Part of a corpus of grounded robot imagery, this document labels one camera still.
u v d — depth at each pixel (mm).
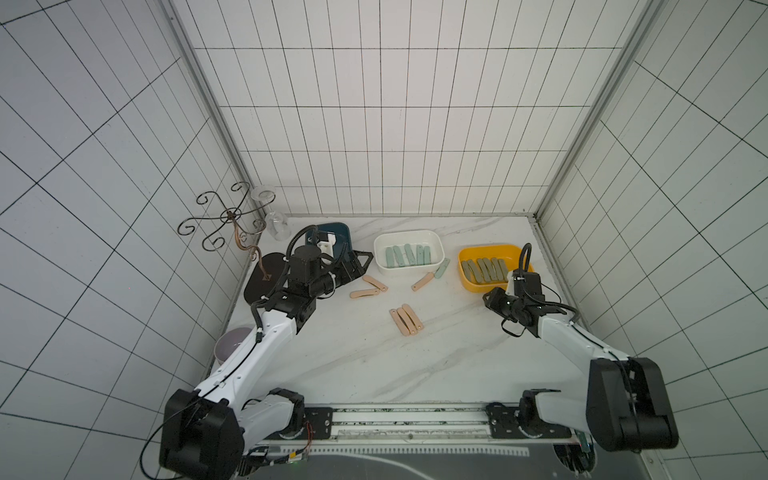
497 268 1035
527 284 696
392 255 1069
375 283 1003
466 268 1027
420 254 1067
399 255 1078
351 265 683
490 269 1033
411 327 896
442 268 1033
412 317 918
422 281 1005
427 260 1055
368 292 976
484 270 1027
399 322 899
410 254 1067
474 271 1035
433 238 1061
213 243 710
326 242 713
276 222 907
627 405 417
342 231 1084
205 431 383
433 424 743
